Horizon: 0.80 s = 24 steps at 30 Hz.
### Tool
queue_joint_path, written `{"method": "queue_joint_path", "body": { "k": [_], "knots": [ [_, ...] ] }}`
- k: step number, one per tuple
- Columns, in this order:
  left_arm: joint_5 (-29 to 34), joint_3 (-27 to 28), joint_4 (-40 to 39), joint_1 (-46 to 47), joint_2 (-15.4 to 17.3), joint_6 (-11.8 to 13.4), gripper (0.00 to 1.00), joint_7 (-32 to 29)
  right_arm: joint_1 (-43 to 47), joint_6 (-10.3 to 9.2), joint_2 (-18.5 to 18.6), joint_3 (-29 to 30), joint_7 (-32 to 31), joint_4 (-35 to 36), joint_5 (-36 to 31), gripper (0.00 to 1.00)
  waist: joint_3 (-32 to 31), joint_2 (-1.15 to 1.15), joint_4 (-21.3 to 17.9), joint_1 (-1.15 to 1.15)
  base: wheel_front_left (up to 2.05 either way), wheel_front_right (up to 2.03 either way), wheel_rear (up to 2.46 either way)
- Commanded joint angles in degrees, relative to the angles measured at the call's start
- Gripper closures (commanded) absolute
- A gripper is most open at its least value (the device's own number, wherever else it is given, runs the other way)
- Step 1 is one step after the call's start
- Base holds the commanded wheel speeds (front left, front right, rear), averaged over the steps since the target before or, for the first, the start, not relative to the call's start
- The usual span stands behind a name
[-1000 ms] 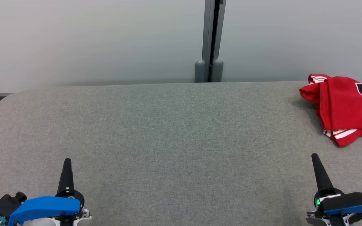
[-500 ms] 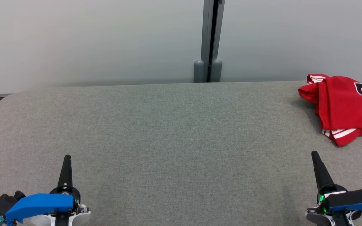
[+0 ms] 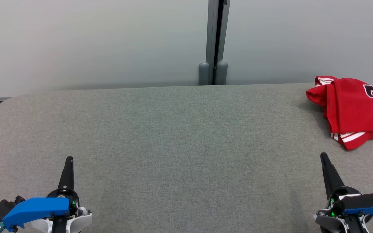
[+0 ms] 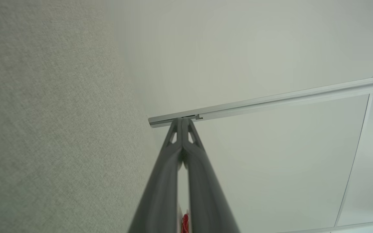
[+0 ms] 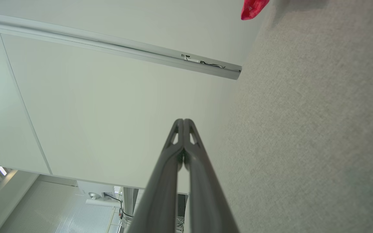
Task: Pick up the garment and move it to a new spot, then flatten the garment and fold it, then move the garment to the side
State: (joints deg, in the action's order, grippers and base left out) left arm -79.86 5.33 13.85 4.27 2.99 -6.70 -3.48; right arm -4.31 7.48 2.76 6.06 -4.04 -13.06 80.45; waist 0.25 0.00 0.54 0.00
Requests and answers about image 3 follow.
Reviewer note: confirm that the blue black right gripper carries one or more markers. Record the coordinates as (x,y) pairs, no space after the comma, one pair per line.
(358,205)

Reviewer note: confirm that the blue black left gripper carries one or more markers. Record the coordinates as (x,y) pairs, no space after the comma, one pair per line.
(37,208)

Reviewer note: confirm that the red jersey shirt white sleeves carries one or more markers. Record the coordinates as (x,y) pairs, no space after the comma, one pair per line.
(351,106)

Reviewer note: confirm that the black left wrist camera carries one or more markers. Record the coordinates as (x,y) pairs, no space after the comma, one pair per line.
(2,207)

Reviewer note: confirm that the grey partition post round feet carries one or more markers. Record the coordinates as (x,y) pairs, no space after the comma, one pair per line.
(211,32)

